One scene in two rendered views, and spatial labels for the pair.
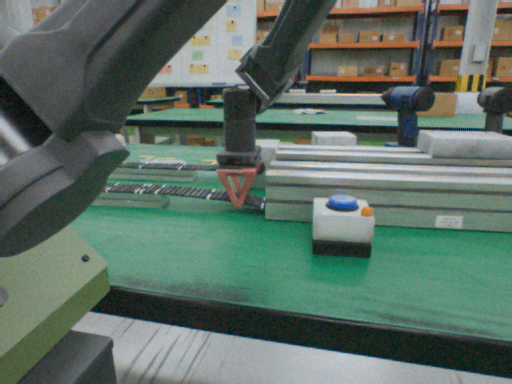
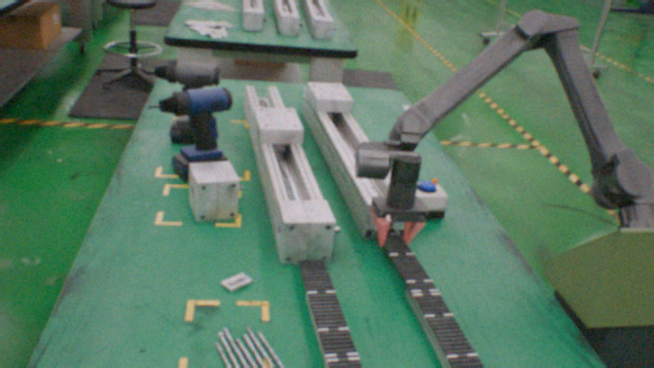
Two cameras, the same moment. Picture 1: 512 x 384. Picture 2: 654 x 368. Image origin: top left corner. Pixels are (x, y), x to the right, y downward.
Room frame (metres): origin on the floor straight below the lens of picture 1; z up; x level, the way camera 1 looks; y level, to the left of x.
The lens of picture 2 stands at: (1.21, 0.98, 1.45)
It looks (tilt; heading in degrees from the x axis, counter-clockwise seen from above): 25 degrees down; 247
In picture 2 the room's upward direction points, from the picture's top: 6 degrees clockwise
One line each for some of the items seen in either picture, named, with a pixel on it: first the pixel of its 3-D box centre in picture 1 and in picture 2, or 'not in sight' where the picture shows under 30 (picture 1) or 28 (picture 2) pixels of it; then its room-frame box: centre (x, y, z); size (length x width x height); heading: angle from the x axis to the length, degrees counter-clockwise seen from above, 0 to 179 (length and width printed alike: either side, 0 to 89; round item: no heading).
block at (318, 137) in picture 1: (333, 152); (218, 190); (0.97, -0.21, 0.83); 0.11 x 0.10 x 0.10; 1
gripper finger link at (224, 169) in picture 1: (238, 179); (401, 226); (0.64, 0.03, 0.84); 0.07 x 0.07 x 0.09; 82
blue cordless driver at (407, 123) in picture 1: (397, 127); (190, 134); (1.00, -0.40, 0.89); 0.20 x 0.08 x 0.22; 15
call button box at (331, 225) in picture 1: (340, 222); (421, 200); (0.50, -0.13, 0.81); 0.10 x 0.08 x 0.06; 172
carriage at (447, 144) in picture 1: (462, 150); (276, 129); (0.77, -0.45, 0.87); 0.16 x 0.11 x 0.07; 82
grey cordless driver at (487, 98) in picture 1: (487, 128); (182, 101); (0.99, -0.64, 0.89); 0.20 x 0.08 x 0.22; 166
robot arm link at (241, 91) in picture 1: (240, 104); (403, 166); (0.65, 0.02, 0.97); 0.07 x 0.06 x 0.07; 163
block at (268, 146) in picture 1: (257, 164); (309, 231); (0.82, -0.01, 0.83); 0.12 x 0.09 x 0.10; 172
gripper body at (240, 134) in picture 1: (239, 139); (401, 195); (0.65, 0.02, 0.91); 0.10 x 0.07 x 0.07; 172
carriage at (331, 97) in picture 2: not in sight; (328, 101); (0.54, -0.67, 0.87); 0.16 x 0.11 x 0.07; 82
